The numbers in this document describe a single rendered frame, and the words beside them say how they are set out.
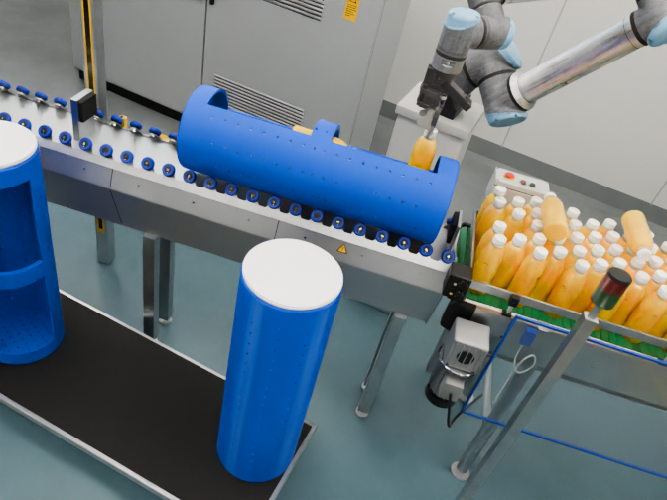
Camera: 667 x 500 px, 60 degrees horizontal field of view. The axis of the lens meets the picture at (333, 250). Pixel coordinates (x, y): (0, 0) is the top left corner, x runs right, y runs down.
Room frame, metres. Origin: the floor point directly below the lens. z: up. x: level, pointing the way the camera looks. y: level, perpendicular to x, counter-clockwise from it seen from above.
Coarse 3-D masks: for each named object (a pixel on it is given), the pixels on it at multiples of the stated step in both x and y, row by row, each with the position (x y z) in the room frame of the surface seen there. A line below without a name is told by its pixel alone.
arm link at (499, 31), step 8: (480, 8) 1.77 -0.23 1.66; (488, 8) 1.76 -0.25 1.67; (496, 8) 1.77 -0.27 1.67; (480, 16) 1.73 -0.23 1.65; (488, 16) 1.75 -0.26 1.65; (496, 16) 1.75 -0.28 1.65; (504, 16) 1.78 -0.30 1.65; (488, 24) 1.71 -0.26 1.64; (496, 24) 1.73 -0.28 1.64; (504, 24) 1.74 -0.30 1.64; (512, 24) 1.76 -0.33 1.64; (488, 32) 1.70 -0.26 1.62; (496, 32) 1.71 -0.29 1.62; (504, 32) 1.73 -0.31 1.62; (512, 32) 1.75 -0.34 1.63; (488, 40) 1.70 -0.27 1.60; (496, 40) 1.71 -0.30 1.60; (504, 40) 1.73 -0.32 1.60; (480, 48) 1.71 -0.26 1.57; (488, 48) 1.72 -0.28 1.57; (496, 48) 1.73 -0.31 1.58; (504, 48) 1.75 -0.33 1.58
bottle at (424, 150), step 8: (424, 136) 1.69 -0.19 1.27; (416, 144) 1.69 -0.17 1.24; (424, 144) 1.67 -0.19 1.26; (432, 144) 1.67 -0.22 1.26; (416, 152) 1.67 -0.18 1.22; (424, 152) 1.66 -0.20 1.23; (432, 152) 1.67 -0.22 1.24; (416, 160) 1.67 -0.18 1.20; (424, 160) 1.66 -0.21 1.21; (432, 160) 1.68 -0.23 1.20; (424, 168) 1.67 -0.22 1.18
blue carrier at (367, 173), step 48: (192, 96) 1.64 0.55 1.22; (192, 144) 1.55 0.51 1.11; (240, 144) 1.55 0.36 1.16; (288, 144) 1.57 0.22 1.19; (336, 144) 1.59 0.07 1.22; (288, 192) 1.53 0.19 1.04; (336, 192) 1.51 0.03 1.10; (384, 192) 1.51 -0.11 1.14; (432, 192) 1.52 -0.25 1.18; (432, 240) 1.51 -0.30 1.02
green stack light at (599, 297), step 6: (600, 288) 1.23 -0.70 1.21; (594, 294) 1.24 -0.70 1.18; (600, 294) 1.22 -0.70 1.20; (606, 294) 1.21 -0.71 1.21; (594, 300) 1.22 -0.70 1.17; (600, 300) 1.21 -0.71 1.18; (606, 300) 1.21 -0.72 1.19; (612, 300) 1.21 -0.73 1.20; (618, 300) 1.22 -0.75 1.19; (600, 306) 1.21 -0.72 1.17; (606, 306) 1.21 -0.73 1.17; (612, 306) 1.21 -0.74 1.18
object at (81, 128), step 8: (80, 96) 1.71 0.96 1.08; (88, 96) 1.73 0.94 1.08; (72, 104) 1.67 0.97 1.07; (80, 104) 1.68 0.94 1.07; (88, 104) 1.71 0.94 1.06; (96, 104) 1.76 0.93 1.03; (72, 112) 1.67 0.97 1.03; (80, 112) 1.68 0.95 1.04; (88, 112) 1.71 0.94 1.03; (96, 112) 1.76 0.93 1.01; (72, 120) 1.67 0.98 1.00; (80, 120) 1.68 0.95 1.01; (88, 120) 1.73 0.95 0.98; (72, 128) 1.67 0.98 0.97; (80, 128) 1.68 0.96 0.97; (88, 128) 1.73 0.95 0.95; (80, 136) 1.68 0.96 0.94
